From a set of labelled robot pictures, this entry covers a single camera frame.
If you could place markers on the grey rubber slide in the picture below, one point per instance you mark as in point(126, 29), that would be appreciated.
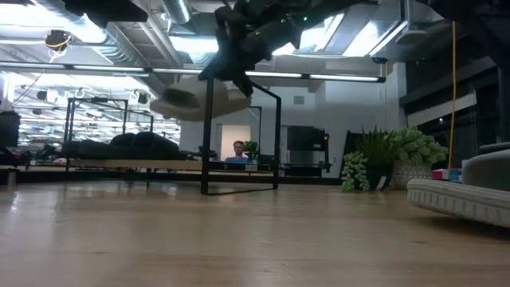
point(458, 201)
point(187, 105)

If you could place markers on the small potted plant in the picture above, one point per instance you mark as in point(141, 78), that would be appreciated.
point(251, 146)

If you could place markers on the black screen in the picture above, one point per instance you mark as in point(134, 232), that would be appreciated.
point(307, 138)

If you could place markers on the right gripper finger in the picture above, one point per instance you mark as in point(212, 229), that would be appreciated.
point(245, 81)
point(210, 73)

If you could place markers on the long ceiling light bar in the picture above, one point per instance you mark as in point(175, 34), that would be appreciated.
point(338, 77)

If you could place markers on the black-framed wooden shelf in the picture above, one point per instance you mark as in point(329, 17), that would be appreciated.
point(206, 139)

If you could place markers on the red box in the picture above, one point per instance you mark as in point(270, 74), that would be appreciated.
point(438, 174)

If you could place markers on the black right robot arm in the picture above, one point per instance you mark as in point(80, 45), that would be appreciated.
point(311, 10)

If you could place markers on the black aluminium table frame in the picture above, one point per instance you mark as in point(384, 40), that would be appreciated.
point(99, 177)

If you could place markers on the spiky plant in black pot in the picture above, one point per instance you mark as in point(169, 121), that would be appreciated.
point(374, 151)

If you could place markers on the round succulent in white pot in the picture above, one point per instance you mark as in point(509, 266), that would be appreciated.
point(418, 147)

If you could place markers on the person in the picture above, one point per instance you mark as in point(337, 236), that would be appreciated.
point(238, 149)

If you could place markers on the white and blue box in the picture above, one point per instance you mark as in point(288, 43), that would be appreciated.
point(456, 175)

